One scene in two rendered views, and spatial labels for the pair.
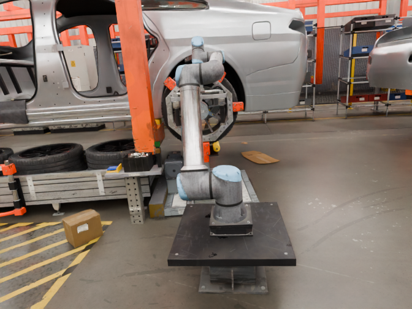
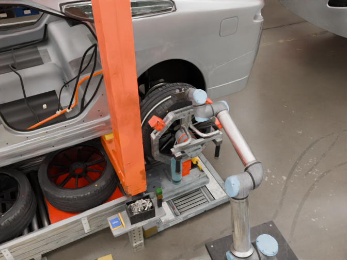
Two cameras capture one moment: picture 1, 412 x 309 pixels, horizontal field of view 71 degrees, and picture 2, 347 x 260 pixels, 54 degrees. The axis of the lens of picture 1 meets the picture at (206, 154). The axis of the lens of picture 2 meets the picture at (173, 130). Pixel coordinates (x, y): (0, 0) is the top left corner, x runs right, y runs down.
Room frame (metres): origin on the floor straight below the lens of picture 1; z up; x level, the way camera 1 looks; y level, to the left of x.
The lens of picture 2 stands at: (0.70, 0.97, 2.75)
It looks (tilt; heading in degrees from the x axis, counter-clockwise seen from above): 43 degrees down; 333
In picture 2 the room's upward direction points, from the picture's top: straight up
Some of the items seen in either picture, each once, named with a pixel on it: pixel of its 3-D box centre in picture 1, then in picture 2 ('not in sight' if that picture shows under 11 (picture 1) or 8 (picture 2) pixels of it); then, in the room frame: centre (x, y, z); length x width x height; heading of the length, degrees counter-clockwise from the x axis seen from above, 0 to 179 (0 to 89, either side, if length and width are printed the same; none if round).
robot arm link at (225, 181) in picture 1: (225, 183); (264, 249); (1.45, -0.10, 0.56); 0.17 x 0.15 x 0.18; 84
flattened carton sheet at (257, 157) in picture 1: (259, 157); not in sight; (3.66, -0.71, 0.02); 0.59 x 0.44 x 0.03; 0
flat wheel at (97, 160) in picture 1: (122, 156); (79, 174); (2.81, 0.84, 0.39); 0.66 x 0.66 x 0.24
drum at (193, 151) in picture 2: (199, 110); (188, 142); (2.34, 0.02, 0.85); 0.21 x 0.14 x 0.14; 0
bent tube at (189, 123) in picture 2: (210, 86); (203, 125); (2.29, -0.07, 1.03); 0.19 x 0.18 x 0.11; 0
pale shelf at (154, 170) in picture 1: (135, 171); (136, 216); (2.16, 0.56, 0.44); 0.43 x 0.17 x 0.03; 90
